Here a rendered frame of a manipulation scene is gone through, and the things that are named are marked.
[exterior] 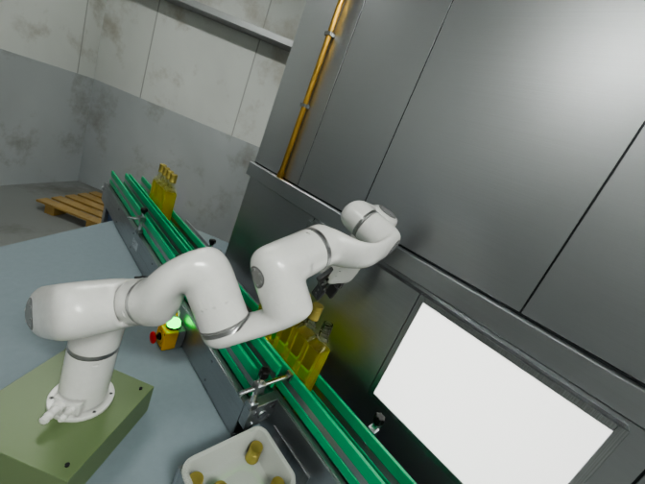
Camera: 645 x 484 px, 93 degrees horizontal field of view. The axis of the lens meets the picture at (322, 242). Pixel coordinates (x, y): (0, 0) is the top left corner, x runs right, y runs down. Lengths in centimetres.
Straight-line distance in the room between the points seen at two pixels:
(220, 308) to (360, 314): 52
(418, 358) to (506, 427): 22
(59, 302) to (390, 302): 71
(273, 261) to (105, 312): 30
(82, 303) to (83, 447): 37
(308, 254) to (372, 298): 43
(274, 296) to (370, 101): 75
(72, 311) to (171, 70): 400
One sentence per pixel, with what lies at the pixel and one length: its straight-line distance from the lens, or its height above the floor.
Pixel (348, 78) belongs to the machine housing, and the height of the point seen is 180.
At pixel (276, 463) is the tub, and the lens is 95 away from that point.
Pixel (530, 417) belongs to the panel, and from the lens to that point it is 84.
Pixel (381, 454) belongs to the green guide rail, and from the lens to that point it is 92.
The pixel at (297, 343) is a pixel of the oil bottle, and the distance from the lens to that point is 93.
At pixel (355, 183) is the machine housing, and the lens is 101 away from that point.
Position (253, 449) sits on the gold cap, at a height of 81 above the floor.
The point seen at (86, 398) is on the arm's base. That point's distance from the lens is 91.
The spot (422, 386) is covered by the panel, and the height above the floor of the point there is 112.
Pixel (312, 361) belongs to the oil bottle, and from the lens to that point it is 89.
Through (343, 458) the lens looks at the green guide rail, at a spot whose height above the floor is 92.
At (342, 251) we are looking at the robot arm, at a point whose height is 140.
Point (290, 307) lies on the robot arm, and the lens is 50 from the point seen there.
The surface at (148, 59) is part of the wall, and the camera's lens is 464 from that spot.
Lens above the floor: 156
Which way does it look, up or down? 16 degrees down
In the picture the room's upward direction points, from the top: 22 degrees clockwise
